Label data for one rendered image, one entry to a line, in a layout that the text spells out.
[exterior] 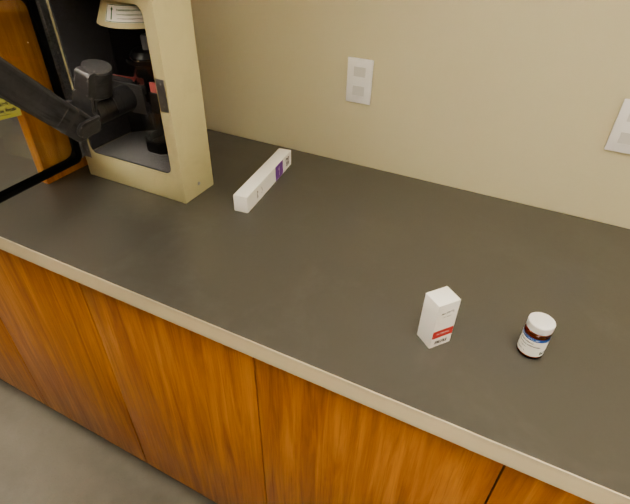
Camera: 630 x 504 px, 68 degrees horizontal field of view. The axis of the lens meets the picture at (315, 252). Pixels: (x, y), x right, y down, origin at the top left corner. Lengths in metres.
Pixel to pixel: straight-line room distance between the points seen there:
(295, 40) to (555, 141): 0.70
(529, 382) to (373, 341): 0.25
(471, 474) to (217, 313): 0.50
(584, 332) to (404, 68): 0.73
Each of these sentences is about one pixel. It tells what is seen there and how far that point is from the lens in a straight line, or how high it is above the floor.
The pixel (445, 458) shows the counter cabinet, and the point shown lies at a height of 0.81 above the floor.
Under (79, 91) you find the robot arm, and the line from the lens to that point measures 1.09.
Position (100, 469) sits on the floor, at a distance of 1.86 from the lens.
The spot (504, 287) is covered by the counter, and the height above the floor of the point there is 0.94.
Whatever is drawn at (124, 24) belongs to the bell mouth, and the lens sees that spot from 1.13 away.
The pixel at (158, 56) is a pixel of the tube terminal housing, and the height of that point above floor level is 1.28.
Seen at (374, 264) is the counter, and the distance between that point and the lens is 0.97.
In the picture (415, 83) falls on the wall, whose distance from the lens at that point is 1.26.
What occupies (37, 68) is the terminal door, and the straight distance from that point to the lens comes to 1.25.
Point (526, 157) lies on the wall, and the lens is 1.26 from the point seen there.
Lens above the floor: 1.54
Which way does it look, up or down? 37 degrees down
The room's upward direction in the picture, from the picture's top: 1 degrees clockwise
